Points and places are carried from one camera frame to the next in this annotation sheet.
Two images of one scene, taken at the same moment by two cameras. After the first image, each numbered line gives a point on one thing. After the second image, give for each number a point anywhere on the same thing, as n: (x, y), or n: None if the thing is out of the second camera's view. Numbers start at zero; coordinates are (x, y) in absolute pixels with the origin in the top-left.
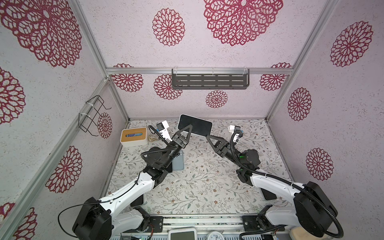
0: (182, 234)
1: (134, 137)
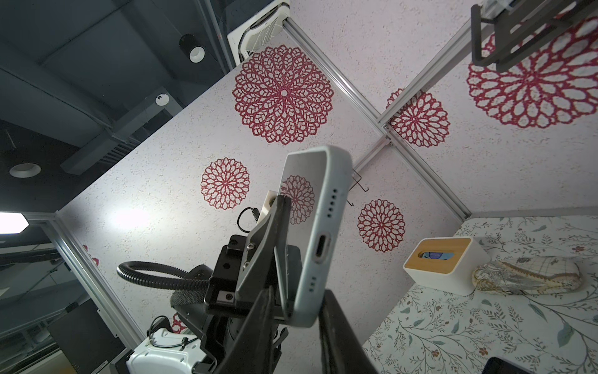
0: None
1: (447, 264)
